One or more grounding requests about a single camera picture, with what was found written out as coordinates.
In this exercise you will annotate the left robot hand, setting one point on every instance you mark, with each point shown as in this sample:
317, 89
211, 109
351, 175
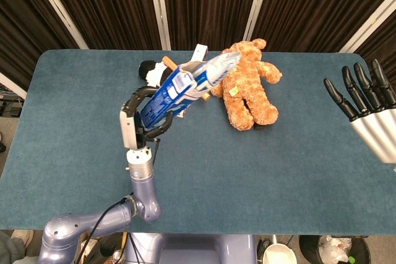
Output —
127, 131

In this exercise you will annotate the small cardboard box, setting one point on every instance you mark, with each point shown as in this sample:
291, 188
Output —
89, 251

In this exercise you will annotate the beige shoe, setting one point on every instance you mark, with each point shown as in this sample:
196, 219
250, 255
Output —
23, 237

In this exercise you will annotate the white partition frame post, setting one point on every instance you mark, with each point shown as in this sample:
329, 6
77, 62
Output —
57, 7
12, 86
371, 26
159, 7
257, 4

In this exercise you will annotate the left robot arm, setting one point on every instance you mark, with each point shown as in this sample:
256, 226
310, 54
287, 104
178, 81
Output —
143, 189

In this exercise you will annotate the blue toothpaste box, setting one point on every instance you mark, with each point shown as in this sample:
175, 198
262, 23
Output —
167, 100

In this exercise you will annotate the black trash bin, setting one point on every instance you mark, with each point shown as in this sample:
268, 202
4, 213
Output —
309, 248

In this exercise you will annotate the white bowl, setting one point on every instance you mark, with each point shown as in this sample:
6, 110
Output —
280, 254

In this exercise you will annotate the purple robot torso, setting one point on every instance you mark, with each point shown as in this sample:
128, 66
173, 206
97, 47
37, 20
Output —
191, 250

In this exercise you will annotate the dark brown pleated curtain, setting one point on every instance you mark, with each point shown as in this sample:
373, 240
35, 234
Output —
210, 4

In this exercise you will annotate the long white carton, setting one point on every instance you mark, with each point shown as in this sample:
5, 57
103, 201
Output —
199, 52

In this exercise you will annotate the wooden round stick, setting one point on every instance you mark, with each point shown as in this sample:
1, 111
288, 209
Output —
168, 61

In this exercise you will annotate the blue table mat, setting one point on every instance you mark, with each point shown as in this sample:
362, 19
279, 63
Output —
247, 183

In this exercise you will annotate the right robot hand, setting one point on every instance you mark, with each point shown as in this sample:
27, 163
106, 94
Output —
377, 131

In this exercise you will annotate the black white penguin plush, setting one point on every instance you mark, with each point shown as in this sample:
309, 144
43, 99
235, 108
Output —
148, 70

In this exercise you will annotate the brown teddy bear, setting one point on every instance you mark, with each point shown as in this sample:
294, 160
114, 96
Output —
247, 91

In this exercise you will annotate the blue white toothpaste tube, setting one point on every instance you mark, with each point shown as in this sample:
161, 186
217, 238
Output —
222, 66

